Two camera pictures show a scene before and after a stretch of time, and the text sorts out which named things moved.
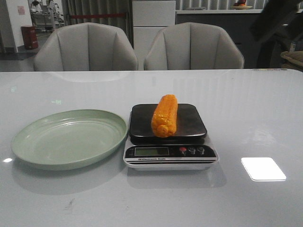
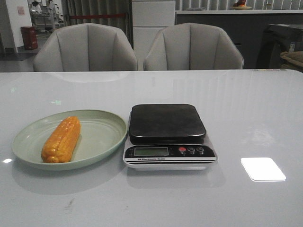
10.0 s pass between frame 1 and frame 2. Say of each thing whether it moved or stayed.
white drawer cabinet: stayed
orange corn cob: moved
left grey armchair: stayed
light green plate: stayed
